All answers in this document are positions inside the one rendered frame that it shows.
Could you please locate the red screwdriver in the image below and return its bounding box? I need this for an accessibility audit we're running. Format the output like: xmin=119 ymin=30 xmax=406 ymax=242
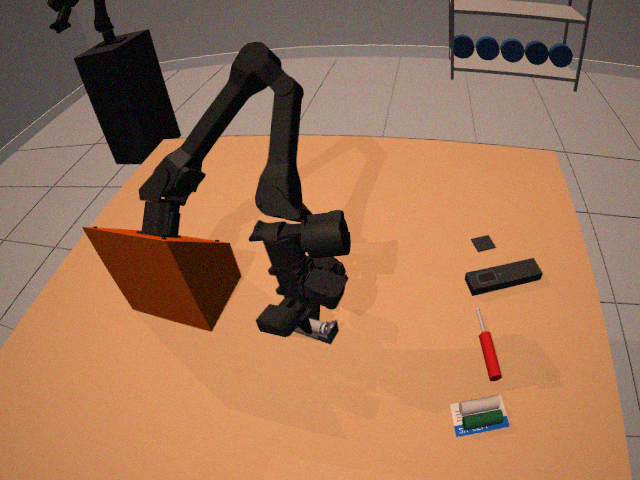
xmin=476 ymin=308 xmax=502 ymax=381

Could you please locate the white cylindrical battery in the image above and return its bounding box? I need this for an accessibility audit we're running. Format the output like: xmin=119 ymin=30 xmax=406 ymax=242
xmin=309 ymin=319 xmax=329 ymax=336

